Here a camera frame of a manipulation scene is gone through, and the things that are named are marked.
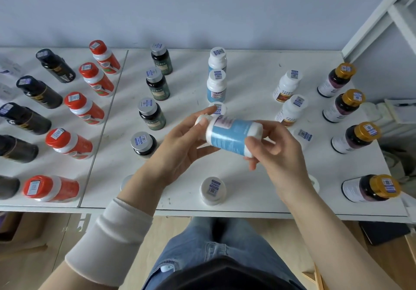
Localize person's right hand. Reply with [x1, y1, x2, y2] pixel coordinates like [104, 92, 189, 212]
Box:
[244, 120, 314, 202]

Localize row of red-capped orange bottles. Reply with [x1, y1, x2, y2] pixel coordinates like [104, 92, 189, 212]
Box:
[0, 48, 129, 208]

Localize person's blue jeans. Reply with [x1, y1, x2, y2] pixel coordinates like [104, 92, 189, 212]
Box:
[141, 216, 306, 290]

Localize white metal shelf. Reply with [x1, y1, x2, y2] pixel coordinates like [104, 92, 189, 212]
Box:
[0, 0, 416, 224]

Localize person's left hand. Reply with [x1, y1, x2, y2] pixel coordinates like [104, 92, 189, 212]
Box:
[141, 106, 220, 188]

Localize black phone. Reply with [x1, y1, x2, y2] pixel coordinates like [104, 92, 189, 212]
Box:
[359, 221, 411, 247]

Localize white radiator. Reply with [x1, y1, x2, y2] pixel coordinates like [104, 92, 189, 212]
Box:
[361, 99, 416, 128]

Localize gold cap dark bottle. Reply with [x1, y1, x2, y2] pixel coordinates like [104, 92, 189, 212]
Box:
[317, 62, 357, 98]
[331, 121, 382, 155]
[322, 88, 366, 124]
[341, 174, 401, 204]

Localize person's left forearm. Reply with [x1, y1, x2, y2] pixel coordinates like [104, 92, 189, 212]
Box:
[39, 166, 169, 290]

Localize person's right forearm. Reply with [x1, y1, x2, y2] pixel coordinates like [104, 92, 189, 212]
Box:
[283, 185, 403, 290]

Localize black bottle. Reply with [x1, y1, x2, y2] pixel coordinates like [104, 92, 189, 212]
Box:
[0, 102, 52, 136]
[36, 48, 76, 84]
[0, 134, 39, 164]
[16, 75, 63, 110]
[0, 175, 21, 200]

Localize person's black shirt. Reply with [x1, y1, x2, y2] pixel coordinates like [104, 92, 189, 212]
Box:
[156, 257, 306, 290]

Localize grey green cloth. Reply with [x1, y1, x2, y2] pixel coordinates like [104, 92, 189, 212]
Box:
[380, 143, 416, 199]

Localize white bottle navy stripe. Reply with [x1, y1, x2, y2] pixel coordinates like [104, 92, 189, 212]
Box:
[0, 81, 17, 103]
[0, 57, 23, 79]

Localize white cap blue bottle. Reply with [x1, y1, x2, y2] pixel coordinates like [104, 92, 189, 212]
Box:
[208, 47, 228, 72]
[199, 176, 227, 206]
[209, 101, 228, 116]
[195, 114, 263, 158]
[206, 69, 227, 103]

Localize silver cap green bottle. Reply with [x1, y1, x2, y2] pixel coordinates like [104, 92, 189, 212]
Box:
[145, 67, 171, 101]
[150, 42, 173, 76]
[130, 131, 158, 159]
[137, 97, 167, 131]
[120, 174, 134, 192]

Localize white knit wristband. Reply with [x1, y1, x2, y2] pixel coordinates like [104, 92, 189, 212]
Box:
[65, 198, 153, 287]

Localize white notepad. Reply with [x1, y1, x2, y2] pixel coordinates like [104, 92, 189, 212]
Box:
[385, 98, 416, 124]

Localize brown cardboard box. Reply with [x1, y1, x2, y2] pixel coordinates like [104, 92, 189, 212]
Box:
[0, 211, 49, 245]

